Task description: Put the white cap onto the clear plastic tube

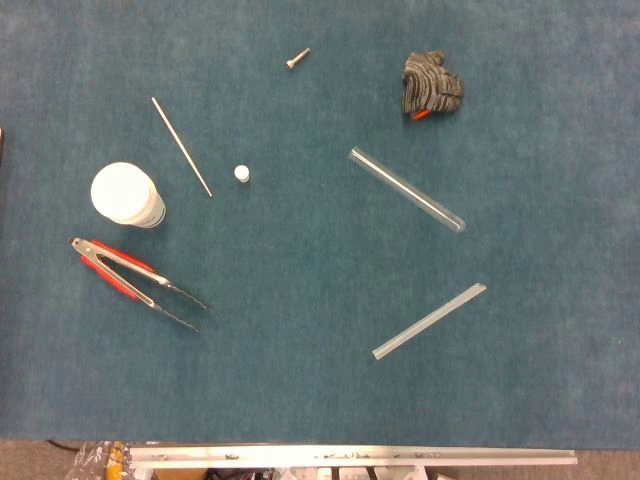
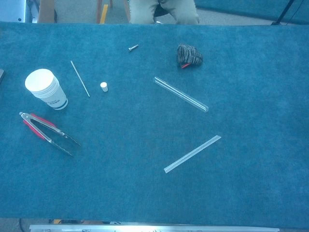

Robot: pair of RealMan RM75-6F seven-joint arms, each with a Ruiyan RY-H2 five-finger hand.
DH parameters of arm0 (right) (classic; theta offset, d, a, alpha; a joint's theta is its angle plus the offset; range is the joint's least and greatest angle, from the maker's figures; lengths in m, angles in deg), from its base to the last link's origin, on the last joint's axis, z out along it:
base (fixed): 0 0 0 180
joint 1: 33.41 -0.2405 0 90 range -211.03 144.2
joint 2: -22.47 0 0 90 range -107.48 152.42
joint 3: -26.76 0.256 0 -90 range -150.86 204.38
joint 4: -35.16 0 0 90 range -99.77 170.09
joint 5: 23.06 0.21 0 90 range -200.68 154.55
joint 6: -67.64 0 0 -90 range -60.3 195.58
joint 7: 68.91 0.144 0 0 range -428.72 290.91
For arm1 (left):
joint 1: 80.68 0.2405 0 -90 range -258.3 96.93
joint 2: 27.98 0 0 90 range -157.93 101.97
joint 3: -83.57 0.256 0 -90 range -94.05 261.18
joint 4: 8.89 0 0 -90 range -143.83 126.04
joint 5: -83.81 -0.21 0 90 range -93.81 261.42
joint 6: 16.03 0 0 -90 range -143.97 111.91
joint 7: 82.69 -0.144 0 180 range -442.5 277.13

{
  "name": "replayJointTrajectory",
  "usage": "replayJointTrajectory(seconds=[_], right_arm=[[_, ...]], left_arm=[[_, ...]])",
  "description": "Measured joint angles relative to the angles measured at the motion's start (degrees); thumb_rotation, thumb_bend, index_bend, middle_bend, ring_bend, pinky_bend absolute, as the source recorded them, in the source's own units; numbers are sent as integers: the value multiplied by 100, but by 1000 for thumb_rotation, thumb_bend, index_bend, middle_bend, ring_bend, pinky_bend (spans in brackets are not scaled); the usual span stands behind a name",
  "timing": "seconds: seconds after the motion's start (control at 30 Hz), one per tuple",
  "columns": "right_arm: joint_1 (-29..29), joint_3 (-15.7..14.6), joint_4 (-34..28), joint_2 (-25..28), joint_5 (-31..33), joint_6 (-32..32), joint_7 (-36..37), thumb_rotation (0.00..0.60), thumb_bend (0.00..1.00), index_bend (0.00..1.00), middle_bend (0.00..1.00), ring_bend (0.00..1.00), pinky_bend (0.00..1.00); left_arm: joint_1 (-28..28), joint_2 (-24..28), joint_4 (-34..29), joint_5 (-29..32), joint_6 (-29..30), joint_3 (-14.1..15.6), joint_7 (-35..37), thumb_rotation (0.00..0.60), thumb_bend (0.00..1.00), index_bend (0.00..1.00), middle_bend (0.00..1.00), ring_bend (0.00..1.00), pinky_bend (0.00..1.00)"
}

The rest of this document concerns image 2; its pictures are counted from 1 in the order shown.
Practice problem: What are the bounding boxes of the transparent test tube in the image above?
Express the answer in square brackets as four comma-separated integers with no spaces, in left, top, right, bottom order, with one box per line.
[154,76,210,114]

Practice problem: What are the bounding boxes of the frosted translucent plastic strip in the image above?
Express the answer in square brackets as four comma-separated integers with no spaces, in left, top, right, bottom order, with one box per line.
[163,135,222,174]

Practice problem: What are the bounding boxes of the striped grey folded cloth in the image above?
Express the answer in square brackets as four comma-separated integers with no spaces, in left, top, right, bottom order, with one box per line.
[176,43,204,69]

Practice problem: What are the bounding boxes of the blue table cloth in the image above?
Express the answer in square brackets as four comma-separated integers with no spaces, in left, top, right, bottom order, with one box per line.
[0,21,309,229]

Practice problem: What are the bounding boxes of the thin metal rod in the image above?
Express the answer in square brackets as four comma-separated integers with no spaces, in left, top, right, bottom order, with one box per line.
[70,60,91,98]

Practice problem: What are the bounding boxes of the person in beige trousers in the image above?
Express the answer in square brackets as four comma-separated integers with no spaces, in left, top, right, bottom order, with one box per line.
[127,0,200,25]

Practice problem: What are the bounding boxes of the white paper cup stack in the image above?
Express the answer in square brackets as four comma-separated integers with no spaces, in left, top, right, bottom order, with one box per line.
[24,68,69,111]

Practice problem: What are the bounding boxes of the brown wooden leg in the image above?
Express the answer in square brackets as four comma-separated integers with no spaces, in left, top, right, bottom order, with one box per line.
[96,0,103,24]

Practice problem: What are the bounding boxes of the blue cloth background table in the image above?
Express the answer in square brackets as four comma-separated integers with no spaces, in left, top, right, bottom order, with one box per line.
[194,0,309,25]

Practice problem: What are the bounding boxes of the brown wooden board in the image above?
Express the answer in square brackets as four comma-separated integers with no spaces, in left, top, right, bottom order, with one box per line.
[38,0,58,24]

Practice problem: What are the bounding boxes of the aluminium rail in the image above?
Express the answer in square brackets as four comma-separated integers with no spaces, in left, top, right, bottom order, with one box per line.
[28,224,280,232]

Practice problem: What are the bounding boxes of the metal tongs red handles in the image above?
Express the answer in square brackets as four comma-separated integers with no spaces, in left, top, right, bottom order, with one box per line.
[19,111,82,157]

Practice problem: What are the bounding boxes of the silver metal frame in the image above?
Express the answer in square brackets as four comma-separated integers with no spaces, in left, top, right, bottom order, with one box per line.
[0,0,39,24]

